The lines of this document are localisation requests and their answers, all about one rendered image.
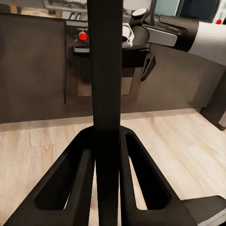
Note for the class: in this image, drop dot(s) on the microwave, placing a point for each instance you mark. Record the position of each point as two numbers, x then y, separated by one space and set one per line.
205 11

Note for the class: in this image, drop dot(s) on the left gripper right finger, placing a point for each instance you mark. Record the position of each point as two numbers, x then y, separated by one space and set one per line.
164 206

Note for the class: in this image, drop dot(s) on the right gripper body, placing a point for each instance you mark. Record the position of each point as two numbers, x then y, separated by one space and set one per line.
135 60

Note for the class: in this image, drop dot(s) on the fridge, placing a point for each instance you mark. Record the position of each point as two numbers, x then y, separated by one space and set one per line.
215 112

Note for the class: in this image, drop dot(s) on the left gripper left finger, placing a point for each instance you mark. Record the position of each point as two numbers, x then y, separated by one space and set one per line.
63 195

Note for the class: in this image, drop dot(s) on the poster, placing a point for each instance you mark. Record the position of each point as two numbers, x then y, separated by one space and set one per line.
105 23

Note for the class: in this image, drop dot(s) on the oven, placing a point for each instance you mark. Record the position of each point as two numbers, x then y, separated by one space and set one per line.
77 68

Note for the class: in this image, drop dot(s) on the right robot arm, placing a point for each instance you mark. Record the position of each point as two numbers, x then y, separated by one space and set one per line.
203 39

